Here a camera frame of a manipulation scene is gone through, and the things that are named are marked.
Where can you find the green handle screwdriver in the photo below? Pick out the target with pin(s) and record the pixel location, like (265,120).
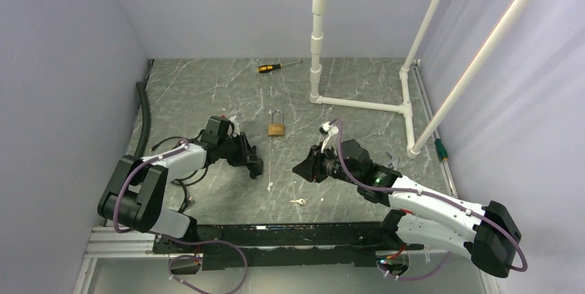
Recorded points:
(441,151)

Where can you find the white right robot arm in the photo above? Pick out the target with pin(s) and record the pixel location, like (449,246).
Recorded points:
(487,235)

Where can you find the white pvc pipe frame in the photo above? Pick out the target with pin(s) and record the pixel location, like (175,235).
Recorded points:
(413,145)

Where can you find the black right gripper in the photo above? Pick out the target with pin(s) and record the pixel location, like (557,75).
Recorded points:
(305,168)

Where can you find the silver key bunch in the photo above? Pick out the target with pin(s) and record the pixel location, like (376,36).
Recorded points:
(300,201)

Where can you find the yellow black screwdriver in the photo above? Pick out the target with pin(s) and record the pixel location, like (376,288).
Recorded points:
(263,69)

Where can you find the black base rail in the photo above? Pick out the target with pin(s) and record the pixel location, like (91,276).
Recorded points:
(309,244)

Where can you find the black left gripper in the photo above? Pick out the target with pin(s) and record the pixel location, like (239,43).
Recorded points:
(245,154)

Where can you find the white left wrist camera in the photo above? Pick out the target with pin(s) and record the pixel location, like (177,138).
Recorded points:
(234,125)

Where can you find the brass padlock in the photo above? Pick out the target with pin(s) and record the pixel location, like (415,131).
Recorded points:
(276,127)

